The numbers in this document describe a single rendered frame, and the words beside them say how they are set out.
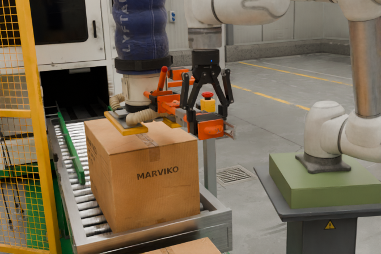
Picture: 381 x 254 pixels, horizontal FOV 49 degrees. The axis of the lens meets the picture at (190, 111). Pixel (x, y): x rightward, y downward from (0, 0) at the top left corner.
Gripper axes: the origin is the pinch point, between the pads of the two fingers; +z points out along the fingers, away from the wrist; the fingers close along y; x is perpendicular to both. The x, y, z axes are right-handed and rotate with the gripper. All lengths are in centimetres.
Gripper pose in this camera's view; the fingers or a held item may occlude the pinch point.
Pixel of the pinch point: (207, 122)
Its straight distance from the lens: 117.2
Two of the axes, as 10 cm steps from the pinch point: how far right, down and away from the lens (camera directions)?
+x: 3.7, 2.1, -9.0
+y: -9.3, 1.2, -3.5
